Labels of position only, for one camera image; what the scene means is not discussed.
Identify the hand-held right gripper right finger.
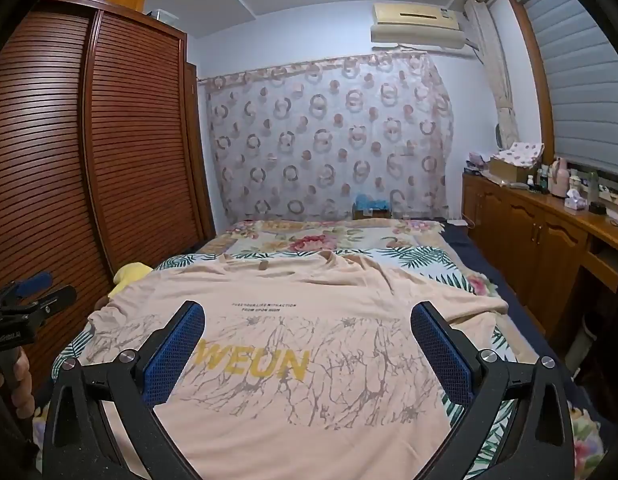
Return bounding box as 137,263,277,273
410,301,574,480

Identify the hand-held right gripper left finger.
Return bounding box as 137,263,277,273
42,300,207,480

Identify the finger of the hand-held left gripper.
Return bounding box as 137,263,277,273
20,285,78,317
9,272,54,298

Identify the peach printed t-shirt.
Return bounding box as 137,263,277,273
86,250,510,480

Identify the person's left hand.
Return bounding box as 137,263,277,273
0,347,38,423

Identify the yellow pillow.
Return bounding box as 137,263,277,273
109,261,154,298

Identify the navy bed sheet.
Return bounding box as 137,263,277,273
441,224,618,480

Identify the palm leaf printed blanket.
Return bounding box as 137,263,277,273
54,247,520,480

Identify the pale waste bin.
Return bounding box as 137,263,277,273
569,310,602,361

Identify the wooden sideboard cabinet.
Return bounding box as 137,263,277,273
461,170,618,341

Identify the blue box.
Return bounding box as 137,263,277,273
353,194,392,220

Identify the floral blanket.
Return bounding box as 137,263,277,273
32,217,607,480

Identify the wooden louvered wardrobe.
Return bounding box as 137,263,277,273
0,0,217,401

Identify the cardboard box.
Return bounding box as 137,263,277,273
489,156,532,183

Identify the pink thermos jug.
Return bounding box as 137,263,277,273
551,157,572,196

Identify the white floral cloth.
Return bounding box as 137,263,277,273
499,142,546,167

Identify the circle patterned curtain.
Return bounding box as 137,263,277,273
204,52,455,223

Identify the beige tied window curtain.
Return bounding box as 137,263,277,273
464,0,520,148

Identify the grey window blind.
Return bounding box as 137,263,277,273
516,0,618,176

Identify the beige wall air conditioner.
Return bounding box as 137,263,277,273
370,2,467,51

